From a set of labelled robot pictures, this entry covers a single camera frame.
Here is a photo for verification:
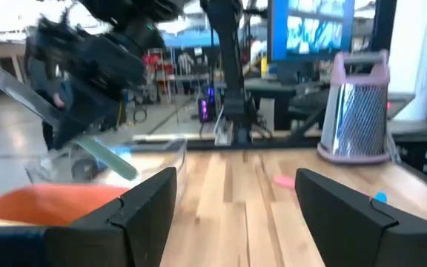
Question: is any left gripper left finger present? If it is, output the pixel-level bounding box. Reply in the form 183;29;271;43
46;166;178;267

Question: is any lit computer tower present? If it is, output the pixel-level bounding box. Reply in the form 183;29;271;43
197;85;217;124

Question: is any pink spatula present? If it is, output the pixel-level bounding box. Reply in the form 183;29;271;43
271;174;297;191

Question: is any blue screen monitor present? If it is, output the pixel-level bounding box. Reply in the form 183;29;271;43
266;0;356;63

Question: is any green handled knife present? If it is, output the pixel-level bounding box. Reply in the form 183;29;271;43
0;54;139;182

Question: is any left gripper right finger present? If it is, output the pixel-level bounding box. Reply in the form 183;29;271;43
295;168;427;267

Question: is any orange plastic bin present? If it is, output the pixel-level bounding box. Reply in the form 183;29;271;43
0;183;132;228

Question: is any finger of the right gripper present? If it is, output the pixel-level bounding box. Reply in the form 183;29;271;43
52;105;103;149

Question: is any clear plastic bin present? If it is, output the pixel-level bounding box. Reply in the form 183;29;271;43
24;135;189;194

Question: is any pink box grater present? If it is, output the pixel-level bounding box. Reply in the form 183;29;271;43
316;50;392;165

